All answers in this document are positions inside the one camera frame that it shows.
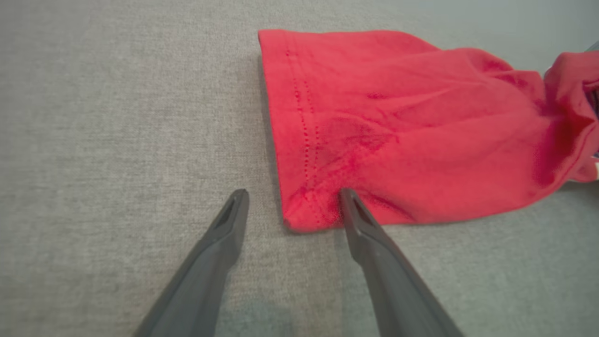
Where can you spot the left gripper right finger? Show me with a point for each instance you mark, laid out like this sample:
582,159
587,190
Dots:
393,290

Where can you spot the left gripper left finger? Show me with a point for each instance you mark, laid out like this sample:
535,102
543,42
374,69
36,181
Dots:
206,276

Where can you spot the red Bulls basketball jersey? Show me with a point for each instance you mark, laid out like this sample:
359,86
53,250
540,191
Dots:
421,131

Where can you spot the grey fabric sofa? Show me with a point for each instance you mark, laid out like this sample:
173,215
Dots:
117,140

